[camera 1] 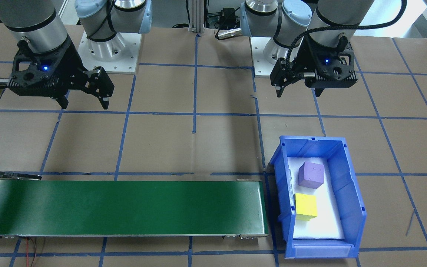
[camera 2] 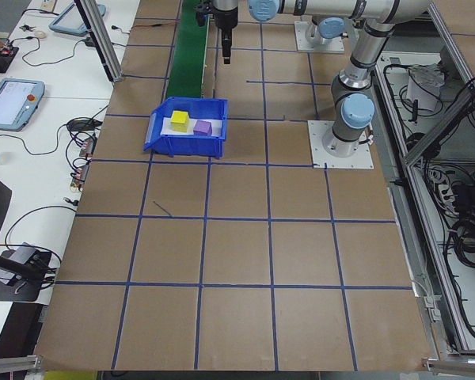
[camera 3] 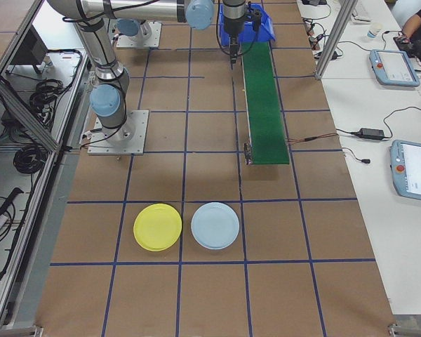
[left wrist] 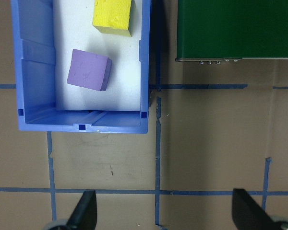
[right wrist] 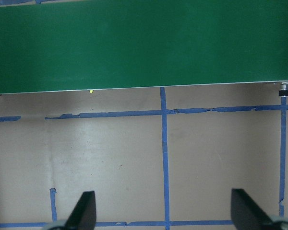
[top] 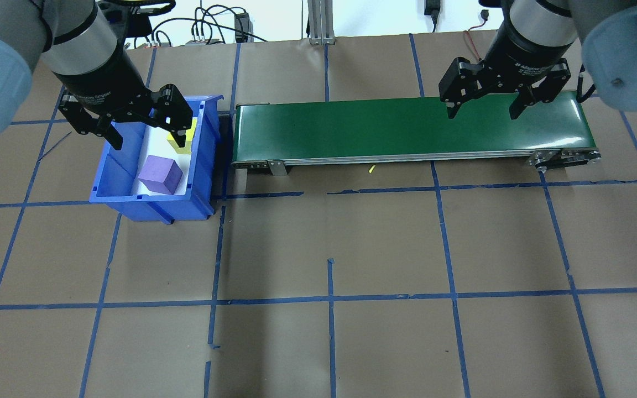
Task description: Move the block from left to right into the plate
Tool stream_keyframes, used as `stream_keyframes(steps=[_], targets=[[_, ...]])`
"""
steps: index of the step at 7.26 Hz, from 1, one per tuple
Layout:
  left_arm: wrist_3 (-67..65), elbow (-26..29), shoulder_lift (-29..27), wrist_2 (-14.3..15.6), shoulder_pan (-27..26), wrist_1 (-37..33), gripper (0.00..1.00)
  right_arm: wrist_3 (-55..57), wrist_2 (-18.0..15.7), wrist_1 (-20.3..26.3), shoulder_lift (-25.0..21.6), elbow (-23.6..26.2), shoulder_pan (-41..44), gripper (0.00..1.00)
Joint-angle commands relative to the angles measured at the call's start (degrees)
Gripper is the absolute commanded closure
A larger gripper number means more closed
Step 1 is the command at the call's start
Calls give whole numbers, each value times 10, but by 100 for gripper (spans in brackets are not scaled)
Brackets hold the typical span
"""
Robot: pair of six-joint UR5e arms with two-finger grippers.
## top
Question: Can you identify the yellow foam block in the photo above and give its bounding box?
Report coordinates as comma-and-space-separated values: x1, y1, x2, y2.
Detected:
166, 118, 197, 154

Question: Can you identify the purple foam block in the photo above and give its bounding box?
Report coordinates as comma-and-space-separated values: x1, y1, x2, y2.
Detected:
138, 155, 184, 196

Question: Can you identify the blue plastic storage bin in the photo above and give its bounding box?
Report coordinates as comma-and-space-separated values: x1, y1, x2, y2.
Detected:
89, 94, 225, 225

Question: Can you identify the green belt conveyor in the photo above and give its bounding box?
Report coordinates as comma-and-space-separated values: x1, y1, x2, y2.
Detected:
232, 90, 602, 177

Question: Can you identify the black cable tangle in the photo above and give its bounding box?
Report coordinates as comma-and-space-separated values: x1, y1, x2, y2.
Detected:
150, 4, 269, 48

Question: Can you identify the aluminium frame post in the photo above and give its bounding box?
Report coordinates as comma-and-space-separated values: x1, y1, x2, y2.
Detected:
307, 0, 337, 45

